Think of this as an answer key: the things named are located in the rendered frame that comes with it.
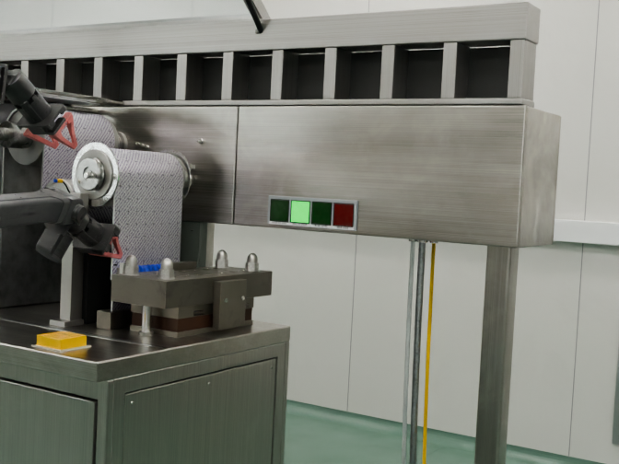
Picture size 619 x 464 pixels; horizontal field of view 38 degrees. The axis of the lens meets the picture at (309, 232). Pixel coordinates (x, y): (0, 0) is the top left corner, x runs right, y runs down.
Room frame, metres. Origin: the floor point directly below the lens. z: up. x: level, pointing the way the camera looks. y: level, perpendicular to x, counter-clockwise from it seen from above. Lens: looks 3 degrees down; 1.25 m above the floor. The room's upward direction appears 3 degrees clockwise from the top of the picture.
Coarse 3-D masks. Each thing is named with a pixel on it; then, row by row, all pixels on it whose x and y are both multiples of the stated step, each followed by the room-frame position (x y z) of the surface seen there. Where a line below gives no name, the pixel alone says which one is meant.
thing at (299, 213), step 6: (294, 204) 2.19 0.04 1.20; (300, 204) 2.18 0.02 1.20; (306, 204) 2.17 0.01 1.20; (294, 210) 2.19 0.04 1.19; (300, 210) 2.18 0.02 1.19; (306, 210) 2.17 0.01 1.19; (294, 216) 2.19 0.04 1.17; (300, 216) 2.18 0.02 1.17; (306, 216) 2.17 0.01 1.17; (300, 222) 2.18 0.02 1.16; (306, 222) 2.17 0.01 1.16
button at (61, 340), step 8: (40, 336) 1.80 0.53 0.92; (48, 336) 1.79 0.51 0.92; (56, 336) 1.80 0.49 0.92; (64, 336) 1.80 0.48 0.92; (72, 336) 1.81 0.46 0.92; (80, 336) 1.82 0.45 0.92; (40, 344) 1.80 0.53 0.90; (48, 344) 1.79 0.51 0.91; (56, 344) 1.78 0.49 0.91; (64, 344) 1.78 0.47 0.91; (72, 344) 1.80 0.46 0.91; (80, 344) 1.82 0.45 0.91
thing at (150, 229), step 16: (128, 208) 2.11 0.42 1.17; (144, 208) 2.15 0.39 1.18; (160, 208) 2.20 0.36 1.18; (176, 208) 2.25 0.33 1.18; (128, 224) 2.11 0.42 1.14; (144, 224) 2.15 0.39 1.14; (160, 224) 2.20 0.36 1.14; (176, 224) 2.25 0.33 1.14; (128, 240) 2.11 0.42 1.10; (144, 240) 2.16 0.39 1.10; (160, 240) 2.21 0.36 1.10; (176, 240) 2.26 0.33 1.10; (144, 256) 2.16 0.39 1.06; (160, 256) 2.21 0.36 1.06; (176, 256) 2.26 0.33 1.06; (112, 272) 2.07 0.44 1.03
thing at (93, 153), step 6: (90, 150) 2.10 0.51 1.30; (96, 150) 2.09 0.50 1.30; (84, 156) 2.11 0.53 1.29; (90, 156) 2.10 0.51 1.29; (96, 156) 2.09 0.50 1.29; (102, 156) 2.08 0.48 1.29; (78, 162) 2.12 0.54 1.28; (102, 162) 2.08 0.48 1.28; (108, 162) 2.07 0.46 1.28; (180, 162) 2.29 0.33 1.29; (108, 168) 2.07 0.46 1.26; (108, 174) 2.07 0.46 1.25; (108, 180) 2.07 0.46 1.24; (78, 186) 2.12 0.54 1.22; (102, 186) 2.08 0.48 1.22; (108, 186) 2.07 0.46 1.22; (84, 192) 2.11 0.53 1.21; (90, 192) 2.10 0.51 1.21; (96, 192) 2.09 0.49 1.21; (102, 192) 2.08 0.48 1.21; (90, 198) 2.10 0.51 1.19; (96, 198) 2.09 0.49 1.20
